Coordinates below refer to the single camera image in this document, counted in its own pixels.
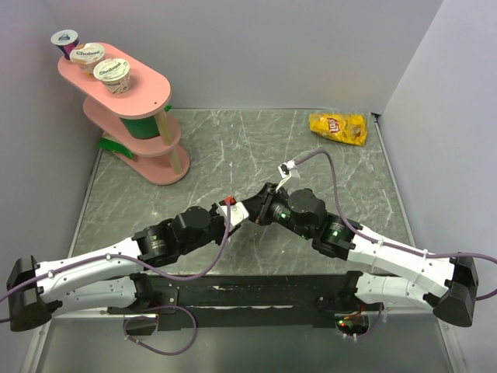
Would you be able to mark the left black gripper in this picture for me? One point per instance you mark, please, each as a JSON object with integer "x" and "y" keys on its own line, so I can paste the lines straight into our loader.
{"x": 224, "y": 229}

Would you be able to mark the orange Chobani yogurt cup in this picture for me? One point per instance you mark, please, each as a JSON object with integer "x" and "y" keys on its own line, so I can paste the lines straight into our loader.
{"x": 87, "y": 56}

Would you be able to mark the yellow chips bag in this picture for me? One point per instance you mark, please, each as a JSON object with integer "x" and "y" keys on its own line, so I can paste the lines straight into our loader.
{"x": 346, "y": 128}

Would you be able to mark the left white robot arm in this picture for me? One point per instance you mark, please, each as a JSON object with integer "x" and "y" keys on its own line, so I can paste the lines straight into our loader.
{"x": 111, "y": 277}

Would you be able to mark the white Chobani yogurt cup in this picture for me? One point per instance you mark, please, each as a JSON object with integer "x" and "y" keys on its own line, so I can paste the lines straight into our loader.
{"x": 114, "y": 74}

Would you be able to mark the purple yogurt cup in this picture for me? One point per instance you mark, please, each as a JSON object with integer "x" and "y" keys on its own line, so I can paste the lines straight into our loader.
{"x": 65, "y": 41}

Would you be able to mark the pink tiered shelf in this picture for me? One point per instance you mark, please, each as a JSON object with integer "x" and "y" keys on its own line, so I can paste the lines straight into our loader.
{"x": 160, "y": 160}

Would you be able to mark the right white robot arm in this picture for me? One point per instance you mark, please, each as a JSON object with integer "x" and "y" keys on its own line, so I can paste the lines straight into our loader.
{"x": 393, "y": 274}

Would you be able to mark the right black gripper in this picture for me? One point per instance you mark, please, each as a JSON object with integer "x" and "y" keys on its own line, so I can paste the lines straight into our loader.
{"x": 258, "y": 205}

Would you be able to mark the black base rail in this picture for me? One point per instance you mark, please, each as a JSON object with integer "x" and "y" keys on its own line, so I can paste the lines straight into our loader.
{"x": 247, "y": 300}

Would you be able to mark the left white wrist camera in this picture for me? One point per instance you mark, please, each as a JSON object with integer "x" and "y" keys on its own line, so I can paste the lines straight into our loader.
{"x": 233, "y": 212}

